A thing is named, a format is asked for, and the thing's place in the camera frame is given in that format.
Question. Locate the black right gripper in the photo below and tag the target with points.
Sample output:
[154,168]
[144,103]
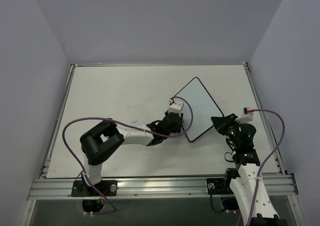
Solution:
[227,125]

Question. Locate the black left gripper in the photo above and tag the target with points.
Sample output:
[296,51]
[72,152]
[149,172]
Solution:
[173,122]

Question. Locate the small black-framed whiteboard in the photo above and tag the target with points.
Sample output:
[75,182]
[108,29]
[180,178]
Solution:
[199,107]

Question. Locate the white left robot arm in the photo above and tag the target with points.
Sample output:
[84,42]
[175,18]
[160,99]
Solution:
[100,142]

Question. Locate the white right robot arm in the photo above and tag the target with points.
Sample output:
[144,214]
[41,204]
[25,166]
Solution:
[245,180]

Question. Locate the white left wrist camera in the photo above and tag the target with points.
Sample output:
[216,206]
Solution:
[175,106]

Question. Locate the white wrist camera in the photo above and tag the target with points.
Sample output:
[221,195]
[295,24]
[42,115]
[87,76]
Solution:
[175,106]
[247,116]

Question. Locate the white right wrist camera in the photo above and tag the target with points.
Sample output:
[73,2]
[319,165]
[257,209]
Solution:
[247,116]

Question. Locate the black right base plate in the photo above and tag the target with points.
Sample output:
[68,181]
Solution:
[219,186]

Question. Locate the aluminium front rail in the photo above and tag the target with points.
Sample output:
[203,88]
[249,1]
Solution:
[153,188]

